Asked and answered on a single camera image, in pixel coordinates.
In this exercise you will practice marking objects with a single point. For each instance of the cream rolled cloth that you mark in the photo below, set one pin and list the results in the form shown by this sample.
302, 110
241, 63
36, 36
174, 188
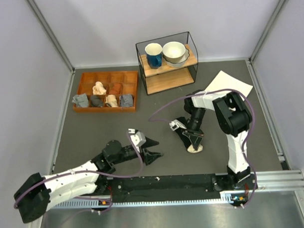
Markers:
111, 101
99, 89

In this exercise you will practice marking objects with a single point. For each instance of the white scalloped dish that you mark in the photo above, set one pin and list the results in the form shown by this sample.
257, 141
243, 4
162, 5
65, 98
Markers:
181, 62

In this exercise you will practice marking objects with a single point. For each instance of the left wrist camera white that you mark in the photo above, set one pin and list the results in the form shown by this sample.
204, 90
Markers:
137, 137

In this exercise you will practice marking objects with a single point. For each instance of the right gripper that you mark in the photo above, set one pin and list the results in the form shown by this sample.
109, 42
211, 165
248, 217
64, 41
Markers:
196, 140

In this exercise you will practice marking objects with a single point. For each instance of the aluminium frame rail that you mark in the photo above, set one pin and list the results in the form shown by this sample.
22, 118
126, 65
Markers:
270, 181

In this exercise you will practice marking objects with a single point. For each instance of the dark grey rolled cloth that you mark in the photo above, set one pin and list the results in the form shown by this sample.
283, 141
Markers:
96, 101

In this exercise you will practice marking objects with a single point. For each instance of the blue striped rolled cloth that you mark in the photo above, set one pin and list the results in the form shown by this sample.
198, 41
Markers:
126, 100

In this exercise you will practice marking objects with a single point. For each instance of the grey striped rolled cloth left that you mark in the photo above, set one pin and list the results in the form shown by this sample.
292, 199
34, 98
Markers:
81, 100

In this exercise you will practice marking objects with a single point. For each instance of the cream rolled cloth upper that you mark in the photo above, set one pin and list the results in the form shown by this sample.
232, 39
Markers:
99, 89

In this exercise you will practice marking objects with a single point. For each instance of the black underwear cream waistband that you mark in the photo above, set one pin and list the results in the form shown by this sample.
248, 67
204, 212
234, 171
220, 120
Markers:
184, 139

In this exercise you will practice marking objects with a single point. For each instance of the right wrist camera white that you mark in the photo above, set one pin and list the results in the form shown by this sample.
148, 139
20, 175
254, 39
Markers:
176, 124

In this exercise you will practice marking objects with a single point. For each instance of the black wire wooden shelf rack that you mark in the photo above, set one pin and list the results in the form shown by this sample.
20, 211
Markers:
173, 72

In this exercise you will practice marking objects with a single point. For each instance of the wooden compartment organizer tray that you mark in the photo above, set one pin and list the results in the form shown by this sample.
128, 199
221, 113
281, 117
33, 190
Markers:
128, 79

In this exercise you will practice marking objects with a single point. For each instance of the cream rolled cloth lower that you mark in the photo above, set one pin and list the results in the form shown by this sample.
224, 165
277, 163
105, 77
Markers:
111, 101

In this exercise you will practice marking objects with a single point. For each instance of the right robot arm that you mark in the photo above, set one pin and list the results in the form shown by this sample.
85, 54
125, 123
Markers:
233, 118

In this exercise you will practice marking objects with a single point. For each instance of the white square plate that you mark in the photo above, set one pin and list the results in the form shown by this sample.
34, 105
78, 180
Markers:
223, 81

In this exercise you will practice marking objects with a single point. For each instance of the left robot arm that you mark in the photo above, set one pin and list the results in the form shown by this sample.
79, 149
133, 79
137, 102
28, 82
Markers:
40, 193

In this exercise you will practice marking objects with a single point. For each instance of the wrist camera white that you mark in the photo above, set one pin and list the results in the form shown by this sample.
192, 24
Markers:
176, 124
137, 137

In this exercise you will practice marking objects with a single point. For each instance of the blue ceramic mug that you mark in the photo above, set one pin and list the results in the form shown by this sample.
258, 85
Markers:
154, 55

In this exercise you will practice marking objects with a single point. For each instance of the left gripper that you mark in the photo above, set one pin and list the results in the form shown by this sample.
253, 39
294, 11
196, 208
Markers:
149, 156

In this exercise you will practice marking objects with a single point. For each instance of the cream ceramic bowl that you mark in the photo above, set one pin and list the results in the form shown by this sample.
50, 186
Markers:
173, 51

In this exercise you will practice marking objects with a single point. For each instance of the orange rolled cloth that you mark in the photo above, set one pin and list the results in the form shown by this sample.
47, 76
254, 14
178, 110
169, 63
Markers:
115, 89

